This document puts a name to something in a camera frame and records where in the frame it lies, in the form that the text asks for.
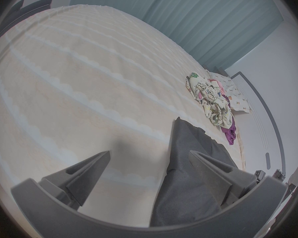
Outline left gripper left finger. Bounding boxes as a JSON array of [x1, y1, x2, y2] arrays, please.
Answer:
[[41, 151, 111, 206]]

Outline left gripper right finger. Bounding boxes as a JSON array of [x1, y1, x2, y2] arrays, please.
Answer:
[[189, 150, 258, 206]]

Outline black T-shirt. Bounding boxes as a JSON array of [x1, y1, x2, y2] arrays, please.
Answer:
[[150, 117, 239, 227]]

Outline purple garment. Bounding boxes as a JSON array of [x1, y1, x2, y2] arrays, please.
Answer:
[[220, 118, 237, 146]]

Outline white printed pyjama garment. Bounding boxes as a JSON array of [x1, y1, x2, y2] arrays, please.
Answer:
[[185, 72, 232, 126]]

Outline white printed pillow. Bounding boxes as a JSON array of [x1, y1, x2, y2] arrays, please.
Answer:
[[206, 70, 251, 113]]

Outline pink garment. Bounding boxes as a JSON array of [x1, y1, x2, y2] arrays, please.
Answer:
[[208, 78, 226, 95]]

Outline bed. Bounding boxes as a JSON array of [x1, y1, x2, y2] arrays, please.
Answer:
[[0, 4, 287, 229]]

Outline grey bedside table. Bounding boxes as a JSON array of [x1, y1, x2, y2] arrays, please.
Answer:
[[202, 65, 229, 77]]

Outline black chest of drawers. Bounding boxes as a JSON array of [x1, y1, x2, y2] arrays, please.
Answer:
[[0, 0, 53, 39]]

